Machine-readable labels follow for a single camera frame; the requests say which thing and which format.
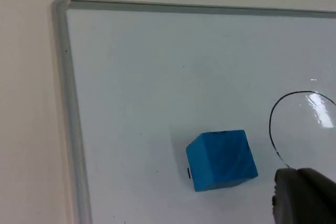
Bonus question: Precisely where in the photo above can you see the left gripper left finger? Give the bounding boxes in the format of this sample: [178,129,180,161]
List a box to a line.
[271,167,336,224]

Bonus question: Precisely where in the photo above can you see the blue cube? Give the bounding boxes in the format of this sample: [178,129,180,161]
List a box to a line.
[185,129,259,193]

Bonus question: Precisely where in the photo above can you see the grey-framed whiteboard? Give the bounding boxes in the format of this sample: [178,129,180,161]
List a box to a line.
[51,0,336,224]

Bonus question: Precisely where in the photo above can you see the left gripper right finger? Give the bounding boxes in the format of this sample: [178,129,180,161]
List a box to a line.
[297,167,336,210]

